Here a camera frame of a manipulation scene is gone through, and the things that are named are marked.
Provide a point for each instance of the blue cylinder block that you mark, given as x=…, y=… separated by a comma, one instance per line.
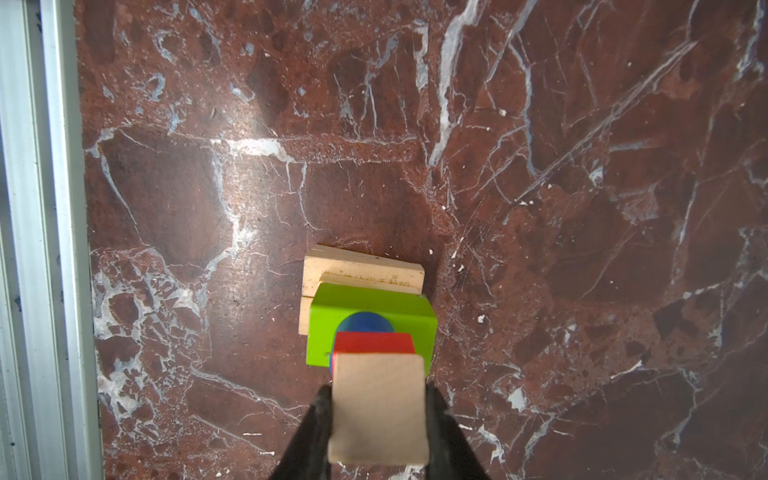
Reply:
x=361, y=322

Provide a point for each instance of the grooved wood block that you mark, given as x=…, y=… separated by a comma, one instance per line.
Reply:
x=370, y=283

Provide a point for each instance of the green block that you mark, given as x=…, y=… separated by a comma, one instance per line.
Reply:
x=405, y=312

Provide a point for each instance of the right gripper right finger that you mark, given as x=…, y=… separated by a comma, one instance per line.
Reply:
x=450, y=455

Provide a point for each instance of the small wood cube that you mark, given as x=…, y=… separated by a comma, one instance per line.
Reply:
x=379, y=410

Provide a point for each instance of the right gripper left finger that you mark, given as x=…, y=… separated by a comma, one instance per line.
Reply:
x=306, y=456

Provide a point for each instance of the red block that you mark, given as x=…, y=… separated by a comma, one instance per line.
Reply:
x=373, y=342

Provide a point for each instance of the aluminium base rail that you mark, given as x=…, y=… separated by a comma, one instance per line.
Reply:
x=49, y=395

